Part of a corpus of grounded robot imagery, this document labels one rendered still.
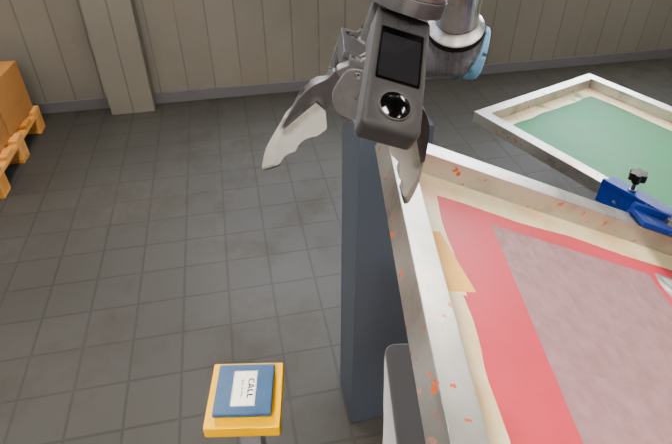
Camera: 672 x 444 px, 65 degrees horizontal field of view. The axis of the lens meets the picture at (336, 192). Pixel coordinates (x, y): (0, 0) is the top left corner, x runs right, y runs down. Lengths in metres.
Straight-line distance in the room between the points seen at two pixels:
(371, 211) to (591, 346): 0.74
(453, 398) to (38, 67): 3.99
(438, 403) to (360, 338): 1.21
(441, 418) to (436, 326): 0.09
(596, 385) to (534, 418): 0.12
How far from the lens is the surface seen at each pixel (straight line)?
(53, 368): 2.47
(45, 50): 4.21
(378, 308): 1.60
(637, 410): 0.71
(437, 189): 0.82
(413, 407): 1.00
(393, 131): 0.38
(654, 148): 1.88
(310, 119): 0.48
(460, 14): 1.09
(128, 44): 3.93
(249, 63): 4.10
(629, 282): 0.94
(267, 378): 1.01
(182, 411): 2.17
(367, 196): 1.31
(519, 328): 0.67
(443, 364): 0.51
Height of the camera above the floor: 1.79
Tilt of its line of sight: 36 degrees down
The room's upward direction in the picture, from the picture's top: straight up
